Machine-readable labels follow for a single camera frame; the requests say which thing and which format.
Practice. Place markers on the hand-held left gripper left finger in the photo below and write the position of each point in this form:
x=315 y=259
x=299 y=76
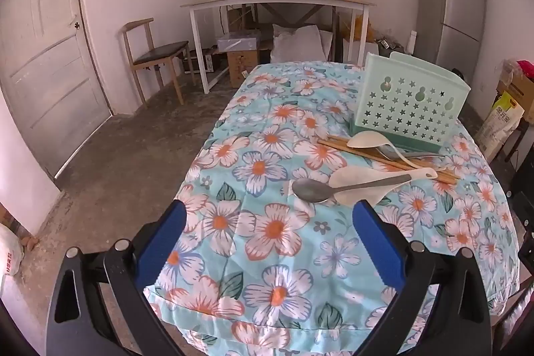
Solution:
x=162 y=243

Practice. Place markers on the white woven sack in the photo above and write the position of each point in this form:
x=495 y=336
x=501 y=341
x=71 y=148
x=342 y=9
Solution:
x=10 y=251

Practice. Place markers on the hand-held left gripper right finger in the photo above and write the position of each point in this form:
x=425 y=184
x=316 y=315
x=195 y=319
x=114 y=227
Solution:
x=377 y=247

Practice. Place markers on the white carton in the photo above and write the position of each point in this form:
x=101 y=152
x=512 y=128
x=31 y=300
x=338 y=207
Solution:
x=352 y=51

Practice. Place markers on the white panel door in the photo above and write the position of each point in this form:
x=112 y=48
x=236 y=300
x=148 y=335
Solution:
x=41 y=68

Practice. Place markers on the yellow plastic bag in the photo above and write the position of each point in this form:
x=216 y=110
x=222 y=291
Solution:
x=361 y=28

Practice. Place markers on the yellow green rice sack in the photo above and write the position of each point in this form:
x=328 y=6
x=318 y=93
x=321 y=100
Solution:
x=498 y=126

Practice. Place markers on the small brown cardboard box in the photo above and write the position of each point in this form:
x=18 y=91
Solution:
x=242 y=66

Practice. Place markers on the large brown cardboard box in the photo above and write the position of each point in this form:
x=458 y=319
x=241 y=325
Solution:
x=517 y=89

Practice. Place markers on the red plastic bag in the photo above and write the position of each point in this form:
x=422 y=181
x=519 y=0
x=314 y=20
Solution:
x=526 y=68

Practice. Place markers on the pile of wooden chopsticks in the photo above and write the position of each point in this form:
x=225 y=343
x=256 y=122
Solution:
x=333 y=142

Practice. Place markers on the white leaning board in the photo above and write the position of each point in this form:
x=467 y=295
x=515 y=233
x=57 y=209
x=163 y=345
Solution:
x=412 y=41

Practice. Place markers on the white soup ladle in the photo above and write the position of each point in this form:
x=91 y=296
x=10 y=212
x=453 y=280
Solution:
x=363 y=139

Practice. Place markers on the green perforated utensil holder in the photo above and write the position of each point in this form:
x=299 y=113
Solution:
x=413 y=110

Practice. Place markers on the silver metal spoon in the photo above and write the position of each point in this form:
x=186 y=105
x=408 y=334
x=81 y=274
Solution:
x=311 y=191

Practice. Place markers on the black bin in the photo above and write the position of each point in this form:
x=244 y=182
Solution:
x=523 y=197

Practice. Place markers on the grey flat box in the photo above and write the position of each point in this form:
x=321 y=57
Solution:
x=237 y=42

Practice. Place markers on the grey refrigerator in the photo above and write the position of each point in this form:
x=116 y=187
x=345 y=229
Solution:
x=450 y=5

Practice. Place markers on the white sack under desk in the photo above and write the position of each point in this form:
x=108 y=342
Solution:
x=296 y=43

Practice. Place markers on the white rice paddle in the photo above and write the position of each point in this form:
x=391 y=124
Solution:
x=354 y=174

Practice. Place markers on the wooden chair with black seat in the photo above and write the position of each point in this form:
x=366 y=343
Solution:
x=162 y=49

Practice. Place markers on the floral blue blanket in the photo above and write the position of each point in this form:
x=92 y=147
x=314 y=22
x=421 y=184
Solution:
x=258 y=239

